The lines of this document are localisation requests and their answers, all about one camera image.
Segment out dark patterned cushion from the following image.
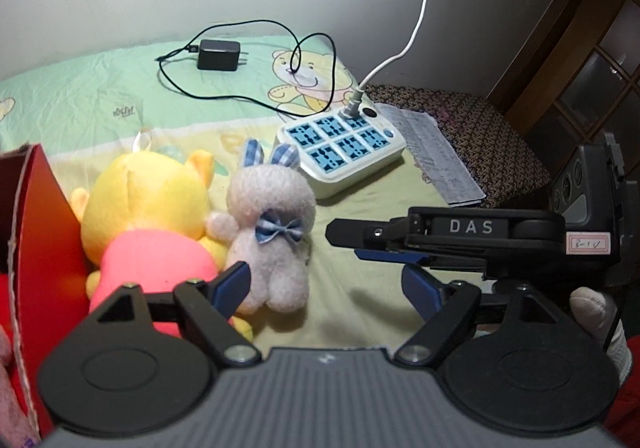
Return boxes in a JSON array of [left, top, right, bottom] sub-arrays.
[[362, 83, 552, 210]]

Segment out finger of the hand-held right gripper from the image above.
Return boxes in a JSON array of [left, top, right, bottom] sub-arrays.
[[325, 216, 432, 266]]

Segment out green cartoon bear bed sheet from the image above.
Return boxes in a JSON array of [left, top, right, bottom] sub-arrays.
[[0, 36, 501, 354]]

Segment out red cardboard box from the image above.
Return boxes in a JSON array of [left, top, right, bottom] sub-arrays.
[[0, 143, 96, 448]]

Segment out wooden glazed door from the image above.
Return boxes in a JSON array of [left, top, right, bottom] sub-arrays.
[[487, 0, 640, 169]]

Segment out grey plush rabbit plaid ears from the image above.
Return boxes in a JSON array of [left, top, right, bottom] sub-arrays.
[[205, 138, 319, 317]]

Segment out yellow plush tiger pink shirt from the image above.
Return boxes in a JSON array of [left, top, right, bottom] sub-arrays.
[[70, 148, 256, 345]]

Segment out pink plush toy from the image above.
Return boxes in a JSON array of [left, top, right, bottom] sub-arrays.
[[0, 325, 42, 448]]

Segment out person's right hand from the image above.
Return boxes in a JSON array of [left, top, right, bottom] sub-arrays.
[[569, 286, 629, 372]]

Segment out white power strip blue sockets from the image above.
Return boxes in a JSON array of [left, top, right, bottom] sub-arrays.
[[277, 103, 407, 200]]

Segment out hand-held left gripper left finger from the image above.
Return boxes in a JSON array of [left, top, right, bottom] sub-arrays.
[[90, 261, 261, 369]]

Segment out printed paper sheet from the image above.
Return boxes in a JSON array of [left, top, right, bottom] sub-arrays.
[[374, 103, 487, 208]]

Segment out black power adapter with cord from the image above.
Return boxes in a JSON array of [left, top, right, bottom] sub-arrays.
[[156, 19, 342, 125]]

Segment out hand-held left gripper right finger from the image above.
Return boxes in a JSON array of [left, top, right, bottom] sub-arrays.
[[395, 264, 575, 369]]

